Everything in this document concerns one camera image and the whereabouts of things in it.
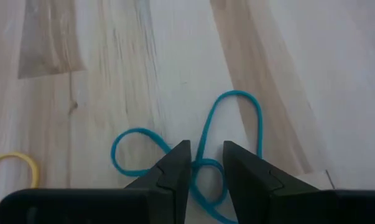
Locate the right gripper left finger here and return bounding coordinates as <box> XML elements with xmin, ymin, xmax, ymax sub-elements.
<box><xmin>124</xmin><ymin>139</ymin><xmax>193</xmax><ymax>224</ymax></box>

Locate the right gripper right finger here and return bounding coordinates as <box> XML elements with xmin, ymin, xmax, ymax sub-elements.
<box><xmin>223</xmin><ymin>140</ymin><xmax>319</xmax><ymax>224</ymax></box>

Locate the blue rubber band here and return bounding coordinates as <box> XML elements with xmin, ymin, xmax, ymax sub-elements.
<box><xmin>110</xmin><ymin>90</ymin><xmax>264</xmax><ymax>224</ymax></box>

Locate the yellow rubber band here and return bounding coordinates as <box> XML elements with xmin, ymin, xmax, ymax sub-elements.
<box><xmin>0</xmin><ymin>151</ymin><xmax>40</xmax><ymax>189</ymax></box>

